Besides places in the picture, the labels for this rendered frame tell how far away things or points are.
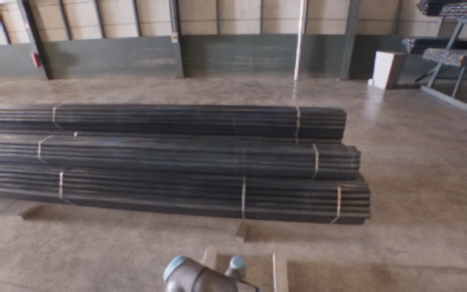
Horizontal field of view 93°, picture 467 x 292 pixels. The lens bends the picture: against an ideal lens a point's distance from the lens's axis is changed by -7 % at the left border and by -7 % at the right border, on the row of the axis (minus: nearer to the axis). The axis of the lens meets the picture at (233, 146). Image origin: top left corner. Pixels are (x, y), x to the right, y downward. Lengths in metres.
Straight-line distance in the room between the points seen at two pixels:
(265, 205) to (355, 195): 0.85
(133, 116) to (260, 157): 1.54
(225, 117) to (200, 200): 0.91
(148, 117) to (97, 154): 0.66
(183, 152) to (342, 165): 1.50
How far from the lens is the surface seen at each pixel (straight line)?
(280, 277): 2.15
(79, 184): 3.01
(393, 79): 8.89
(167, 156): 2.40
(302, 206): 2.38
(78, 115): 3.34
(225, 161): 2.25
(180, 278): 0.97
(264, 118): 2.56
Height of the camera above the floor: 1.89
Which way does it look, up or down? 28 degrees down
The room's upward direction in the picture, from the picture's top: 1 degrees counter-clockwise
